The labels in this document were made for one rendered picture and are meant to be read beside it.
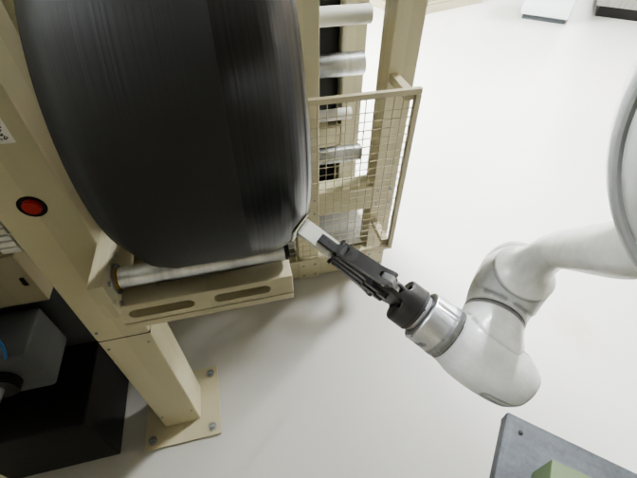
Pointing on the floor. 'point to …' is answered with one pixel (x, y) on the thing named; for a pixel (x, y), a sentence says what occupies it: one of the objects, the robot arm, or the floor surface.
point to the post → (76, 243)
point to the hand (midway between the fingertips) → (318, 239)
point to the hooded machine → (548, 10)
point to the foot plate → (188, 431)
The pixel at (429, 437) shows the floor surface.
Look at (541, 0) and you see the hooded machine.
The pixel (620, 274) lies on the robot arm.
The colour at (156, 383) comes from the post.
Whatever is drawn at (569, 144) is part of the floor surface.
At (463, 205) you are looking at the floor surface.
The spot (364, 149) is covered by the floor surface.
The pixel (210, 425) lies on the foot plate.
